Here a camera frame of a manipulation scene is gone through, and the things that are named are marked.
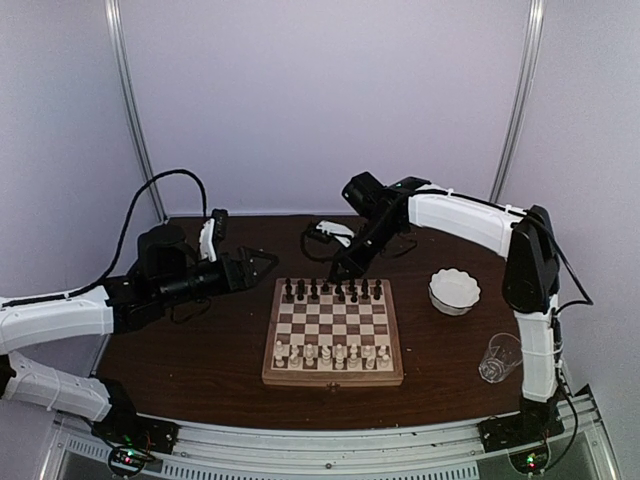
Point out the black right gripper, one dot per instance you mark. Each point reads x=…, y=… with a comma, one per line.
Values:
x=355, y=266

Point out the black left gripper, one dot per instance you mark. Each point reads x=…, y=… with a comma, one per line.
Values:
x=245, y=277

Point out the white knight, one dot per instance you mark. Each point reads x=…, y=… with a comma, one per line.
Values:
x=370, y=362

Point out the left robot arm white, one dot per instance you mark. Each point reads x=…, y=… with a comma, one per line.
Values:
x=107, y=306

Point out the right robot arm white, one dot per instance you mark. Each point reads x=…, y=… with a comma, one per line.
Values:
x=524, y=238

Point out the wooden chess board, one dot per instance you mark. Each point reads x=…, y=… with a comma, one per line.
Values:
x=349, y=314

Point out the dark rook corner piece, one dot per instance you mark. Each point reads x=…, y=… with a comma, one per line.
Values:
x=377, y=292

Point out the white scalloped bowl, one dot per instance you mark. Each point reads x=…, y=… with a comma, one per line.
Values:
x=453, y=292

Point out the dark rook far piece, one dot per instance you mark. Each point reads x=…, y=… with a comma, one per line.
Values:
x=288, y=290

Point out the clear plastic cup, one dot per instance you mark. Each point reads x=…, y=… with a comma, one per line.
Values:
x=502, y=355

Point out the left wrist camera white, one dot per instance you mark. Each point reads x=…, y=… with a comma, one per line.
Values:
x=212, y=233

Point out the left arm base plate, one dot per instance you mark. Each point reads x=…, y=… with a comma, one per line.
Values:
x=135, y=432

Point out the right aluminium corner post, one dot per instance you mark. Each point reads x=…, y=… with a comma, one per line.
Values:
x=527, y=70

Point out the aluminium corner post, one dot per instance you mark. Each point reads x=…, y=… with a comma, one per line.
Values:
x=527, y=70
x=117, y=37

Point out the left aluminium corner post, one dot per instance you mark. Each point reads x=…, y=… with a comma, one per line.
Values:
x=117, y=37

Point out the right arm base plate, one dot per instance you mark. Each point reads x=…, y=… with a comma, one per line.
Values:
x=500, y=433

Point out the aluminium front rail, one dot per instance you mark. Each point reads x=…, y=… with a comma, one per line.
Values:
x=443, y=451

